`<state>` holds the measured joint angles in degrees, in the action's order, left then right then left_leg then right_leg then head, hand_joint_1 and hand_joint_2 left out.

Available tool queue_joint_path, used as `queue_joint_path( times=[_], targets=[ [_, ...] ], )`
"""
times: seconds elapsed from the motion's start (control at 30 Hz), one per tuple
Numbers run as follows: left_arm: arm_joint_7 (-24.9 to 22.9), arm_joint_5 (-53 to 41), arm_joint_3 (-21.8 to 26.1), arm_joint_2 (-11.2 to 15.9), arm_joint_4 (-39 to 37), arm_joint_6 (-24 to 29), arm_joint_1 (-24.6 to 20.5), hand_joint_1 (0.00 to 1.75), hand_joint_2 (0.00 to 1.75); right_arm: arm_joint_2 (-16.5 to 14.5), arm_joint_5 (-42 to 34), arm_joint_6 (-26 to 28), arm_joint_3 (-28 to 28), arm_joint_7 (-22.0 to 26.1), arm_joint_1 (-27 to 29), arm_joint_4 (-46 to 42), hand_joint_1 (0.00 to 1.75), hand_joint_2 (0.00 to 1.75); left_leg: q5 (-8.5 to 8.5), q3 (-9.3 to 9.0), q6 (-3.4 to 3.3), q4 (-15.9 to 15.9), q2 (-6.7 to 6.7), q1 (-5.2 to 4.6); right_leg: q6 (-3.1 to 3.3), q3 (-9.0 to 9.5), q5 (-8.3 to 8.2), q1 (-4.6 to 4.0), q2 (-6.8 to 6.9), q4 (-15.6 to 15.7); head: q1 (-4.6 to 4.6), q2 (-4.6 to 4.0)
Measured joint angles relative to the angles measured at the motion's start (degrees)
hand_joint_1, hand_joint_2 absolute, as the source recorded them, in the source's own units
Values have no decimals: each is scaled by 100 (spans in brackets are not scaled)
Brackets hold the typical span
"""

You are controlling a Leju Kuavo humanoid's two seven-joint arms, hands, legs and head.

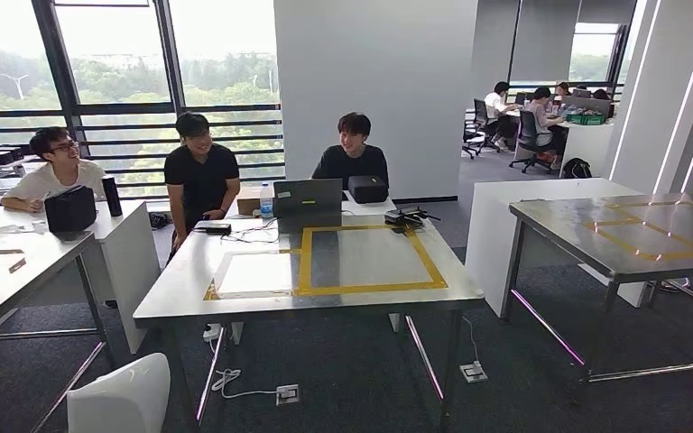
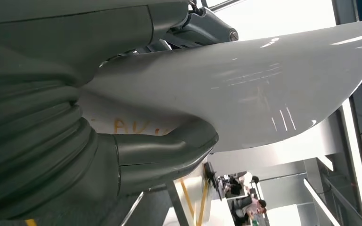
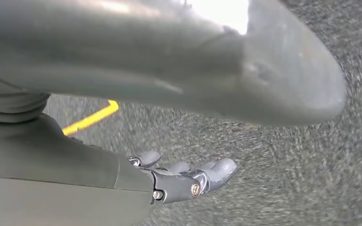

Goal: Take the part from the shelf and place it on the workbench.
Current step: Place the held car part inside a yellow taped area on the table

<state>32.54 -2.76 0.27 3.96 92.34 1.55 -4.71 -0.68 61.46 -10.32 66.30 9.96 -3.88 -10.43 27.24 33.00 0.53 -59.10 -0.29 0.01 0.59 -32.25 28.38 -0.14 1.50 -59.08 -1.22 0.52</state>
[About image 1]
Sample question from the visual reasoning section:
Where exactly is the white curved panel orange lettering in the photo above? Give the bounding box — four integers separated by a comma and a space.
66, 352, 172, 433

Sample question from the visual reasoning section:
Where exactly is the steel workbench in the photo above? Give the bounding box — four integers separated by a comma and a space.
133, 214, 486, 431
500, 192, 693, 389

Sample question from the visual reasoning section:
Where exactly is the white desk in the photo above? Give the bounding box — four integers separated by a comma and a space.
0, 201, 162, 355
557, 117, 615, 179
226, 190, 397, 220

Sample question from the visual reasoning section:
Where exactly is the grey laptop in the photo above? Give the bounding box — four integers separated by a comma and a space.
272, 178, 344, 218

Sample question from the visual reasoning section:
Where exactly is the black antenna device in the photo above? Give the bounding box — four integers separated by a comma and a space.
383, 207, 442, 231

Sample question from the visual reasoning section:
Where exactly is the yellow tape rectangle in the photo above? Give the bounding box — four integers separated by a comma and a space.
202, 224, 448, 301

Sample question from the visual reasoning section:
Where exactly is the cardboard box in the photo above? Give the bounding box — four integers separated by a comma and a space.
236, 186, 263, 217

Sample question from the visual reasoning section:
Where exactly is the white block table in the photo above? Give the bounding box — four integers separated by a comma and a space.
465, 177, 649, 319

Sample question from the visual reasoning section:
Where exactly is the black office chair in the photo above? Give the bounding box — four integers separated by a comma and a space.
461, 98, 491, 161
507, 110, 557, 176

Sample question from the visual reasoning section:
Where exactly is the white floor socket box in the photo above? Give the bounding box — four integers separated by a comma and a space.
275, 383, 300, 408
459, 360, 489, 384

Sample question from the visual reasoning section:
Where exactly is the black backpack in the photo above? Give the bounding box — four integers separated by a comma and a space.
560, 157, 594, 180

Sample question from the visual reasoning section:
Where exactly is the black thermos bottle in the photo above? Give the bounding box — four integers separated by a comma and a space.
101, 175, 124, 218

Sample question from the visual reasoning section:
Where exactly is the green plastic crate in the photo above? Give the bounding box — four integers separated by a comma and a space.
564, 113, 607, 127

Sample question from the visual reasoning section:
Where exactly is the black bag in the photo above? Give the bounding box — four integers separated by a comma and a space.
44, 185, 97, 235

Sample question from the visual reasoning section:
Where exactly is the black cable bundle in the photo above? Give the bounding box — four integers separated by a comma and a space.
222, 217, 281, 244

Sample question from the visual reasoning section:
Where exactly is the white floor cable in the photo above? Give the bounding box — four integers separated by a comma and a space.
209, 367, 276, 401

